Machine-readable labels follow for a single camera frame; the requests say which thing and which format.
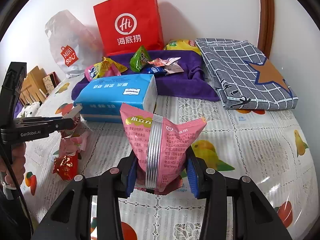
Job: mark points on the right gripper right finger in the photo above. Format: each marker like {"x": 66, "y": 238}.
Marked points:
{"x": 253, "y": 215}

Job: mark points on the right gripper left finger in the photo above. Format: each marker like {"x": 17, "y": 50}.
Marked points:
{"x": 70, "y": 215}

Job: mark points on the red white snack packet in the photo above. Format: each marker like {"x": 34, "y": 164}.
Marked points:
{"x": 74, "y": 115}

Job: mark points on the pink rice snack bag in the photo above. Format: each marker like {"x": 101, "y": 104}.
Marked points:
{"x": 159, "y": 146}

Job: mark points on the person's left hand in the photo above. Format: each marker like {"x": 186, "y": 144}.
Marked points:
{"x": 18, "y": 165}

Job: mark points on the red gold candy packet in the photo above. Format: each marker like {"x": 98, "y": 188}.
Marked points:
{"x": 66, "y": 166}

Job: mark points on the brown patterned box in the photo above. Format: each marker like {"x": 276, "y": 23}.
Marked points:
{"x": 50, "y": 81}

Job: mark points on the pink peach candy packet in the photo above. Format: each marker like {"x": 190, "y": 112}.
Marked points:
{"x": 71, "y": 145}

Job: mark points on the fruit pattern tablecloth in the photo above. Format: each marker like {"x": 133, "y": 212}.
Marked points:
{"x": 261, "y": 146}

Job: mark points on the blue tissue pack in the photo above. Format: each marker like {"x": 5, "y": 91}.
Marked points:
{"x": 102, "y": 98}

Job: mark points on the pink snack packet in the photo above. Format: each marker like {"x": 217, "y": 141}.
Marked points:
{"x": 99, "y": 70}

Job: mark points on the white Miniso plastic bag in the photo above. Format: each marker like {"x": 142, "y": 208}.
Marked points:
{"x": 72, "y": 46}

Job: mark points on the yellow candy packet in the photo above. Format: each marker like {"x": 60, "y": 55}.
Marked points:
{"x": 108, "y": 61}

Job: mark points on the grey checked folded cloth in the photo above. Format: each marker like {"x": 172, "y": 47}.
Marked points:
{"x": 243, "y": 77}

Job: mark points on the green triangular snack packet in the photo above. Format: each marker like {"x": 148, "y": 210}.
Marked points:
{"x": 140, "y": 59}

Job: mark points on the purple towel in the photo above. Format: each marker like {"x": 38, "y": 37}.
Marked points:
{"x": 188, "y": 84}

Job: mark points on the blue small candy packet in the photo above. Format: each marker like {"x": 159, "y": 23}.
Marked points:
{"x": 156, "y": 71}

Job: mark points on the red paper shopping bag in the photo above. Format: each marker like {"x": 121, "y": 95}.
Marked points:
{"x": 125, "y": 25}

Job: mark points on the white red crumpled wrapper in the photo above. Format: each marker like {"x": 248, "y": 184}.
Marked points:
{"x": 170, "y": 65}

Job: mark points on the yellow snack bag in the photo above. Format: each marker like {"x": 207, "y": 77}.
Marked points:
{"x": 182, "y": 45}

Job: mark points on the brown wooden frame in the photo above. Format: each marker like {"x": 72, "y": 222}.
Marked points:
{"x": 266, "y": 26}

